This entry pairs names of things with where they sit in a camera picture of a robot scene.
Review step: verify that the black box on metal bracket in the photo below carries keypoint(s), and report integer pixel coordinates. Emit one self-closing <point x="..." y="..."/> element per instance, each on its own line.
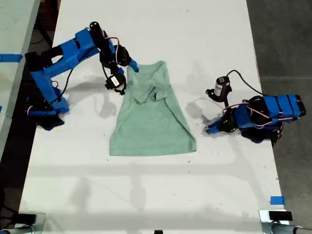
<point x="280" y="216"/>

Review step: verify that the black camera box grey face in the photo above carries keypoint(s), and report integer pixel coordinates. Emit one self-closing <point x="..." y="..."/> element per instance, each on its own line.
<point x="220" y="86"/>

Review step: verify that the long blue tape strip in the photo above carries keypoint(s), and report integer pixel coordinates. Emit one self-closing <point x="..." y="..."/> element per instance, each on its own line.
<point x="11" y="58"/>

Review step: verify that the black box on clear plate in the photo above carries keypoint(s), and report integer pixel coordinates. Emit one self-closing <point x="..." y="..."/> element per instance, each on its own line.
<point x="24" y="218"/>

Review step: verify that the short blue tape strip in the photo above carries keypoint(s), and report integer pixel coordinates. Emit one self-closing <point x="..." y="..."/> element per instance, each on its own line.
<point x="277" y="200"/>

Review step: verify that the white side table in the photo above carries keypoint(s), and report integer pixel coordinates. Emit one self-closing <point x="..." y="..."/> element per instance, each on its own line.
<point x="14" y="29"/>

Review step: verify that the grey metal pipe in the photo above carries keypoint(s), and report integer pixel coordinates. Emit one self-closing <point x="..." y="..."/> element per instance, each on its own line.
<point x="290" y="229"/>
<point x="17" y="230"/>

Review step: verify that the black camera box white label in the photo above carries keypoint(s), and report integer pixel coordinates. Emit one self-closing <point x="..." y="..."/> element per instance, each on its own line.
<point x="115" y="81"/>

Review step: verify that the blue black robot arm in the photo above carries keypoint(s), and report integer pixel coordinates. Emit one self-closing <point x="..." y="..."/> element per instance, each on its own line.
<point x="70" y="52"/>
<point x="273" y="107"/>

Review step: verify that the pale green T-shirt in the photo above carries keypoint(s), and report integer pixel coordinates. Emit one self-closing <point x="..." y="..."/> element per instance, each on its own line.
<point x="148" y="122"/>

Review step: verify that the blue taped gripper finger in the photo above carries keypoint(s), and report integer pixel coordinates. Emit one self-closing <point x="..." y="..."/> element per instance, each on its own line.
<point x="213" y="131"/>
<point x="119" y="70"/>
<point x="215" y="123"/>
<point x="134" y="65"/>

